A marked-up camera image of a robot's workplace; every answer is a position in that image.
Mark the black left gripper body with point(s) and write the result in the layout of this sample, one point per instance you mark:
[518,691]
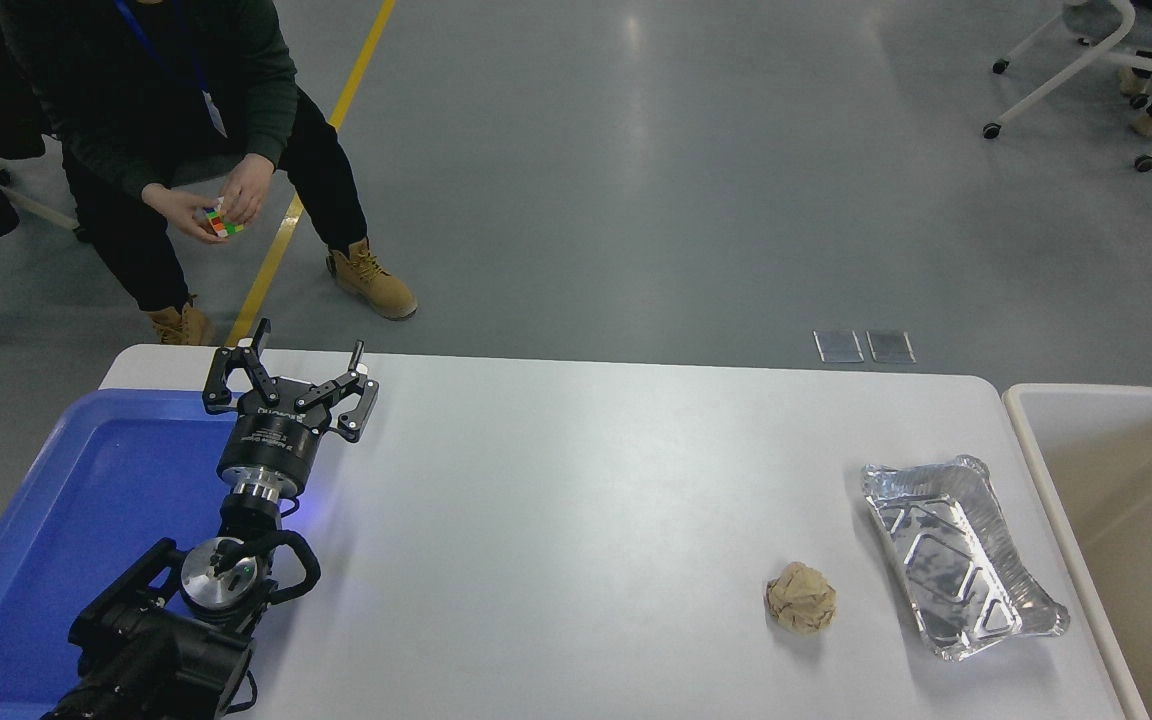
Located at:
[271,445]

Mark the colourful puzzle cube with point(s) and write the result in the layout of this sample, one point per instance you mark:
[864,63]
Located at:
[223,221]

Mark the person's right hand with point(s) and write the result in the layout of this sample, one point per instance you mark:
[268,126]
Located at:
[176,210]

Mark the person's left hand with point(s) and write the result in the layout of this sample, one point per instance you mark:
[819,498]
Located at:
[251,185]

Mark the person's right tan boot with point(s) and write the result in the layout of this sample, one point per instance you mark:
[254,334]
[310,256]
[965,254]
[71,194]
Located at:
[181,325]

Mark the person's tan boot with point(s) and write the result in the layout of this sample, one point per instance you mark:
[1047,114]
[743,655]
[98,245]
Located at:
[376,285]
[181,325]

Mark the person's left tan boot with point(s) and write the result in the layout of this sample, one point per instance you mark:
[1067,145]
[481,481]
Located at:
[376,285]

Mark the blue plastic tray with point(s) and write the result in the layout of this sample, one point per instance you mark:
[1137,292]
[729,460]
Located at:
[86,520]

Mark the clear floor plate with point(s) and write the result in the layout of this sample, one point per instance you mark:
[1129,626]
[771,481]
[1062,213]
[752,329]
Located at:
[838,346]
[891,346]

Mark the crumpled tan paper ball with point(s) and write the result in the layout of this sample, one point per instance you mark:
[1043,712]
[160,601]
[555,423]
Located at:
[801,598]

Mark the silver foil tray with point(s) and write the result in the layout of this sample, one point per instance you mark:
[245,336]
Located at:
[951,560]

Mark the large pale bin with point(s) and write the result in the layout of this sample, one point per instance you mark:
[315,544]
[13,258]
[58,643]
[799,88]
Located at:
[1136,540]

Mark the white wheeled chair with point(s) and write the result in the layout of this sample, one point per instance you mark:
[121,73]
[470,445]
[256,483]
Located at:
[1101,25]

